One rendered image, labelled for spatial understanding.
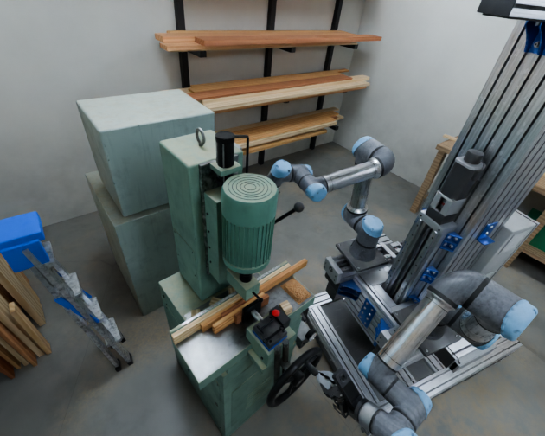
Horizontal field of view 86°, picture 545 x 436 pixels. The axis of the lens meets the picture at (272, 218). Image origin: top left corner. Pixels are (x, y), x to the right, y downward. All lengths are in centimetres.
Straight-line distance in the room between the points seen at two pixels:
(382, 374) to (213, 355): 59
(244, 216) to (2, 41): 237
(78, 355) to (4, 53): 210
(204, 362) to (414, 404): 70
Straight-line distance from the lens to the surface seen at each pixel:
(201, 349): 124
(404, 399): 109
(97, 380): 233
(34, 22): 292
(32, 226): 151
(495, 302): 104
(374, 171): 136
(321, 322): 215
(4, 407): 248
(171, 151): 108
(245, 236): 92
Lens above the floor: 200
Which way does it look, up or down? 39 degrees down
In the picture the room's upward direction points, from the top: 7 degrees clockwise
